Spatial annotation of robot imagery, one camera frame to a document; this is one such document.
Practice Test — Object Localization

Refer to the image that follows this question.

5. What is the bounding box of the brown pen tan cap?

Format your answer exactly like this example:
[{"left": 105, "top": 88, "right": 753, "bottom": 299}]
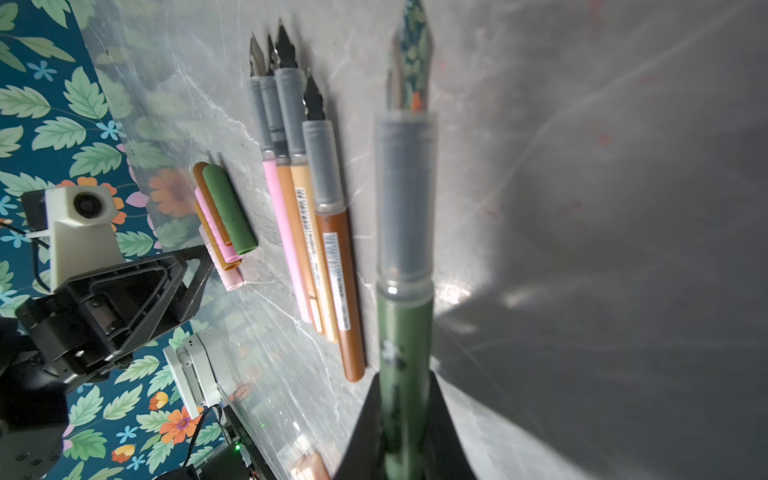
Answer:
[{"left": 302, "top": 75, "right": 366, "bottom": 382}]

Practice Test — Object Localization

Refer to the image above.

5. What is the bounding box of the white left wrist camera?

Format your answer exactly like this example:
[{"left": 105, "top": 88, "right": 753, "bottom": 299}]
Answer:
[{"left": 21, "top": 185, "right": 124, "bottom": 291}]

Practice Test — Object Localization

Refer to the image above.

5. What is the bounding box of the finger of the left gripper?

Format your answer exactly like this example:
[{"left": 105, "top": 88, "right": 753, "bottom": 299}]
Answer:
[{"left": 65, "top": 245, "right": 213, "bottom": 360}]

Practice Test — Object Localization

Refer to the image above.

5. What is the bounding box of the pale pink pen cap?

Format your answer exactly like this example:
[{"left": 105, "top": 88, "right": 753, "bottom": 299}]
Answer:
[{"left": 198, "top": 225, "right": 245, "bottom": 291}]

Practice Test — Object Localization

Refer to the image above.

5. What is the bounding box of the tan pen lilac cap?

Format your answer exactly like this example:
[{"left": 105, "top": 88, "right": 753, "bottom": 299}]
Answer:
[{"left": 275, "top": 22, "right": 339, "bottom": 343}]

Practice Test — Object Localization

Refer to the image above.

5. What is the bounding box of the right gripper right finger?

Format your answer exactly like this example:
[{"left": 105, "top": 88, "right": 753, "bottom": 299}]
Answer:
[{"left": 425, "top": 372, "right": 476, "bottom": 480}]

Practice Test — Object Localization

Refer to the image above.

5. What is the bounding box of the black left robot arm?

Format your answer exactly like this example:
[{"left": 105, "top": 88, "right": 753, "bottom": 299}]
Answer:
[{"left": 1, "top": 246, "right": 214, "bottom": 479}]

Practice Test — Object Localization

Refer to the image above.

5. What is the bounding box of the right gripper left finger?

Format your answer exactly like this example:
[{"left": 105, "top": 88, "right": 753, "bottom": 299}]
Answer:
[{"left": 333, "top": 373, "right": 384, "bottom": 480}]

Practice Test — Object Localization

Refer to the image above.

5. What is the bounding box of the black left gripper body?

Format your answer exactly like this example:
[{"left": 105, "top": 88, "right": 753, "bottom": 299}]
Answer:
[{"left": 0, "top": 263, "right": 181, "bottom": 397}]

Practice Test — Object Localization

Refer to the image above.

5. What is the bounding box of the orange pen brown cap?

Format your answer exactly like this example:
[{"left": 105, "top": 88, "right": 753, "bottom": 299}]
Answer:
[{"left": 260, "top": 34, "right": 325, "bottom": 334}]

